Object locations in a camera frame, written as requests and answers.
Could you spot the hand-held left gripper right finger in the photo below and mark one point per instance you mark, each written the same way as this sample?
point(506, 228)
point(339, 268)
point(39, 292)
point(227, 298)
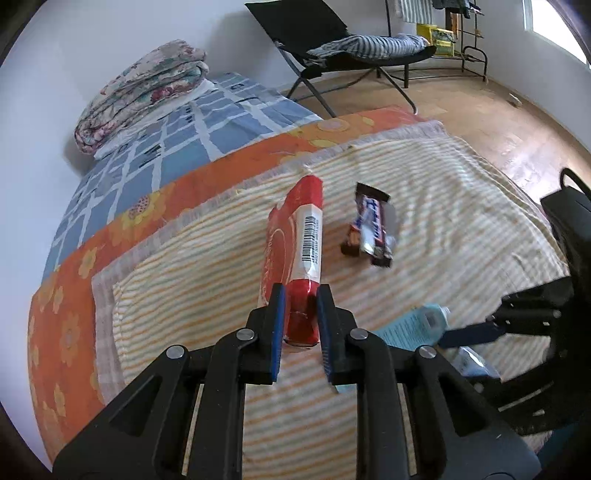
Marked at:
point(323, 332)

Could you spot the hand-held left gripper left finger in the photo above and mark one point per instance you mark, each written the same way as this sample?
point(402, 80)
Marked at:
point(278, 332)

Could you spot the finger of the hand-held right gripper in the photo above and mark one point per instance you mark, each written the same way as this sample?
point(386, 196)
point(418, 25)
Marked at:
point(545, 397)
point(531, 309)

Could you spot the light blue plastic packet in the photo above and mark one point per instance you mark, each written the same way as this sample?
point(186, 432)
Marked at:
point(411, 327)

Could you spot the red wet wipes pack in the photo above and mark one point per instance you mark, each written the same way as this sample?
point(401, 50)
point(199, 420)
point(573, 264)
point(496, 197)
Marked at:
point(295, 230)

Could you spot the yellow striped fringed towel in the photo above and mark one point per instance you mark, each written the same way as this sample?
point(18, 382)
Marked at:
point(194, 286)

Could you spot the chocolate bar wrapper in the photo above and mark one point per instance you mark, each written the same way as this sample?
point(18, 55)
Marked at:
point(371, 226)

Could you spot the black metal drying rack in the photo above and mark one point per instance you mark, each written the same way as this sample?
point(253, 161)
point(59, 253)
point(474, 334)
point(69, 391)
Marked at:
point(475, 50)

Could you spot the window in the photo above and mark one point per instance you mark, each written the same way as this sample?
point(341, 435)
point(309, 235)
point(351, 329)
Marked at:
point(558, 23)

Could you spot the orange floral blanket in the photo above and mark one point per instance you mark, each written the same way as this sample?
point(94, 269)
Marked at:
point(69, 286)

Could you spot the blue checked bed sheet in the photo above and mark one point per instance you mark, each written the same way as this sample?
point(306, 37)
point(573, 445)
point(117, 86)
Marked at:
point(138, 157)

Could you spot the yellow box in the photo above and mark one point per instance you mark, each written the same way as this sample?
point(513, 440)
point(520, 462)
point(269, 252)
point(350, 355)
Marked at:
point(436, 37)

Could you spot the hanging dark garment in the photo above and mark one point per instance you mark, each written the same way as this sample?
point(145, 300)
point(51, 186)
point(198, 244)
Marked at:
point(455, 4)

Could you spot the hanging striped towel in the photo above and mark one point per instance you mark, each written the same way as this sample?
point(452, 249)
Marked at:
point(413, 9)

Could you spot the striped cloth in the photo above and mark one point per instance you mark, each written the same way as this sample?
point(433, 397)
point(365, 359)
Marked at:
point(369, 45)

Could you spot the folded floral quilt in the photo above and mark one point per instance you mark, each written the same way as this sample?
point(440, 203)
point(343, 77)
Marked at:
point(138, 87)

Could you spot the black folding chair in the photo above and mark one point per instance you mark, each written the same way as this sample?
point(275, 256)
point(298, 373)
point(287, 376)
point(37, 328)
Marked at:
point(300, 23)

